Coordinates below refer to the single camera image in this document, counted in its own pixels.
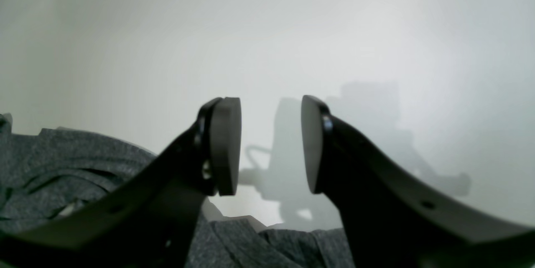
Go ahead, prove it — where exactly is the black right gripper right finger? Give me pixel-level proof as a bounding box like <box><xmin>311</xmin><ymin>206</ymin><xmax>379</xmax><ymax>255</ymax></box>
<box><xmin>301</xmin><ymin>95</ymin><xmax>535</xmax><ymax>268</ymax></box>

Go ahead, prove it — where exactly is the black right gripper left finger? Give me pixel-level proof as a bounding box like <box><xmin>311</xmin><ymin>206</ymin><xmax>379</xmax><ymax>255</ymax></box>
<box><xmin>1</xmin><ymin>97</ymin><xmax>242</xmax><ymax>268</ymax></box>

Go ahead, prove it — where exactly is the grey long-sleeve T-shirt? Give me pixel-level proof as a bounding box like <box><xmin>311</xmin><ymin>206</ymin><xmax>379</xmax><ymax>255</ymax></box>
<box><xmin>0</xmin><ymin>114</ymin><xmax>355</xmax><ymax>268</ymax></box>

